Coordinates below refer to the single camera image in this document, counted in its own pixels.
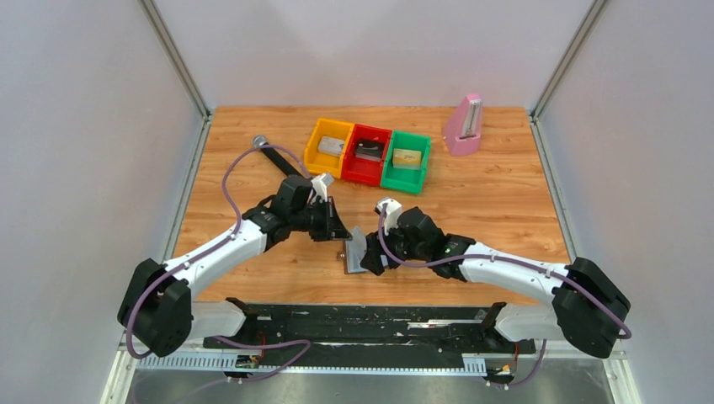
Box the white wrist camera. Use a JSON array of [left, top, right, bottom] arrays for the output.
[[376, 197, 403, 235], [311, 173, 334, 202]]

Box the gold card in green bin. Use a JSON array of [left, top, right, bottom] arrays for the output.
[[391, 148, 423, 170]]

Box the pink metronome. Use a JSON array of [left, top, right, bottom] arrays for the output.
[[442, 93, 483, 157]]

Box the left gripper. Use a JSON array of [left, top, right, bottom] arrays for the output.
[[290, 195, 352, 242]]

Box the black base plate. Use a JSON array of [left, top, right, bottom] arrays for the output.
[[233, 303, 536, 369]]

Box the red plastic bin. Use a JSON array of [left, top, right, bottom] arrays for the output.
[[341, 124, 392, 187]]

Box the silver card in yellow bin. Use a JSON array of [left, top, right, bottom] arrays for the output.
[[317, 136, 345, 157]]

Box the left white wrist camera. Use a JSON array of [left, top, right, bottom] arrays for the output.
[[311, 173, 334, 202]]

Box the green plastic bin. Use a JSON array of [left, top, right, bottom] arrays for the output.
[[380, 130, 431, 194]]

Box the black card in red bin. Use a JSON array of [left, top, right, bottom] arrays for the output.
[[354, 139, 385, 162]]

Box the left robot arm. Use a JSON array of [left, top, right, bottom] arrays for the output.
[[117, 173, 351, 359]]

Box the black microphone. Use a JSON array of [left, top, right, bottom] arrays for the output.
[[252, 135, 306, 177]]

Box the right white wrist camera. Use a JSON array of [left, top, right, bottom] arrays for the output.
[[376, 197, 403, 235]]

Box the yellow plastic bin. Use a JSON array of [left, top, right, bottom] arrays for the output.
[[303, 118, 354, 178]]

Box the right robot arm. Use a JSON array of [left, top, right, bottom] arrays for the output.
[[360, 199, 632, 359]]

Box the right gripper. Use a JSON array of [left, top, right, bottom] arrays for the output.
[[361, 220, 429, 277]]

